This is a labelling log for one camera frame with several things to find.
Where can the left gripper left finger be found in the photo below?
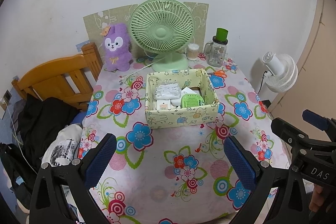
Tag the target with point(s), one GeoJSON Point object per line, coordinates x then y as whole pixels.
{"type": "Point", "coordinates": [48, 203]}

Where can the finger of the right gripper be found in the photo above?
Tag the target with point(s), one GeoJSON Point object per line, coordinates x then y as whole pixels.
{"type": "Point", "coordinates": [322, 123]}
{"type": "Point", "coordinates": [297, 138]}

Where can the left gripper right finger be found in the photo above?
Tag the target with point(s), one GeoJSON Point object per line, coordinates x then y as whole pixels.
{"type": "Point", "coordinates": [259, 177]}

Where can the long white product box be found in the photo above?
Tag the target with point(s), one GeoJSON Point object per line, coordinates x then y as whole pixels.
{"type": "Point", "coordinates": [163, 105]}

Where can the green perforated box lid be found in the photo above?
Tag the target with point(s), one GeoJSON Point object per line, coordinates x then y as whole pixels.
{"type": "Point", "coordinates": [192, 100]}

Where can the white square adapter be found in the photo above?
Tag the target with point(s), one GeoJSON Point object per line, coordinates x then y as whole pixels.
{"type": "Point", "coordinates": [189, 93]}

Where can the white earbuds case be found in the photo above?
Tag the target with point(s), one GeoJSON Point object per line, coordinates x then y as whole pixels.
{"type": "Point", "coordinates": [176, 102]}

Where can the operator right hand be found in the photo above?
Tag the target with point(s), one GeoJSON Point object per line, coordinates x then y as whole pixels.
{"type": "Point", "coordinates": [317, 198]}

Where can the white printed tote bag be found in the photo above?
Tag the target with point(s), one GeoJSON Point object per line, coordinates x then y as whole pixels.
{"type": "Point", "coordinates": [65, 147]}

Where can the white floor fan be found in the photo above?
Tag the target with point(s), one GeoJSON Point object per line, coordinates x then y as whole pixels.
{"type": "Point", "coordinates": [282, 72]}

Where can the black clothing pile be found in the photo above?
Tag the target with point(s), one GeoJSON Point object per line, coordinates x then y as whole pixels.
{"type": "Point", "coordinates": [38, 125]}

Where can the floral tablecloth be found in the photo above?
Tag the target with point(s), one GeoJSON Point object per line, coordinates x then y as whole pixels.
{"type": "Point", "coordinates": [181, 174]}

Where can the wooden chair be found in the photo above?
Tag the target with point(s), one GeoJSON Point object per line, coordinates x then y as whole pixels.
{"type": "Point", "coordinates": [63, 78]}

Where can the glass jar green lid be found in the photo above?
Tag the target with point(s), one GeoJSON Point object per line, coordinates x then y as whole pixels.
{"type": "Point", "coordinates": [215, 51]}

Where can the yellow patterned storage box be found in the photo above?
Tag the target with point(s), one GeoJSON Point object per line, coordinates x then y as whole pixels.
{"type": "Point", "coordinates": [183, 116]}

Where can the purple plush bunny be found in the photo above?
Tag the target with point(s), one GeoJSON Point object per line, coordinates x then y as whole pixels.
{"type": "Point", "coordinates": [116, 42]}

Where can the cotton swab container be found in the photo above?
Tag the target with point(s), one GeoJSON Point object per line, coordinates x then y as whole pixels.
{"type": "Point", "coordinates": [192, 51]}

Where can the green desk fan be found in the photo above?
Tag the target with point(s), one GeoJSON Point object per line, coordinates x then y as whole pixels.
{"type": "Point", "coordinates": [163, 27]}

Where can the orange handled scissors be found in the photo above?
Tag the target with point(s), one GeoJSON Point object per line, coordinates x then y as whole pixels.
{"type": "Point", "coordinates": [219, 73]}

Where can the green cartoon wall mat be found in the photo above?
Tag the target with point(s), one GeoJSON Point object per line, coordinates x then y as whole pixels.
{"type": "Point", "coordinates": [96, 22]}

